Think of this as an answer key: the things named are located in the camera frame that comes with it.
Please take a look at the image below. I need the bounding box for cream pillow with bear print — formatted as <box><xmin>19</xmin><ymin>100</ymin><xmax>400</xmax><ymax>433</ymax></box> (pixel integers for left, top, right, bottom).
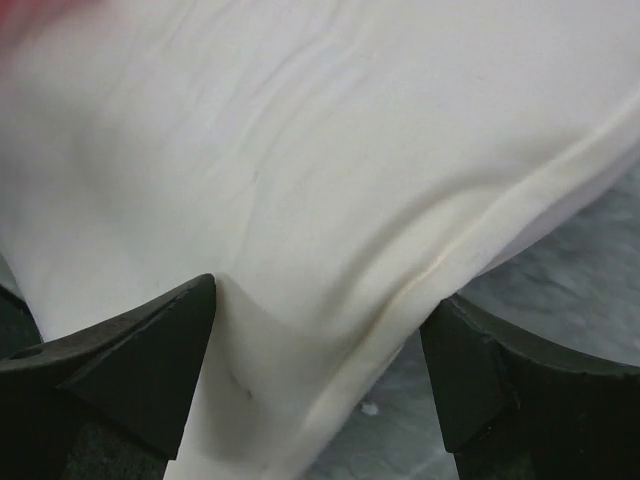
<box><xmin>1</xmin><ymin>1</ymin><xmax>639</xmax><ymax>479</ymax></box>

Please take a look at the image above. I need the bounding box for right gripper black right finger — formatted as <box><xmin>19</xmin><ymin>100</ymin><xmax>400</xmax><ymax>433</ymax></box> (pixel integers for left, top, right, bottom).
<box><xmin>420</xmin><ymin>295</ymin><xmax>639</xmax><ymax>480</ymax></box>

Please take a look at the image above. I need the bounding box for pink pillowcase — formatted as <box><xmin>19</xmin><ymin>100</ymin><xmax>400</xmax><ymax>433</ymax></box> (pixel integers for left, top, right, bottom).
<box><xmin>0</xmin><ymin>0</ymin><xmax>90</xmax><ymax>51</ymax></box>

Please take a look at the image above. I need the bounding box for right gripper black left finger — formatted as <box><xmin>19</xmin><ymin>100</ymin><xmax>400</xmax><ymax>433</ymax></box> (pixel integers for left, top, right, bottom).
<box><xmin>1</xmin><ymin>274</ymin><xmax>216</xmax><ymax>479</ymax></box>

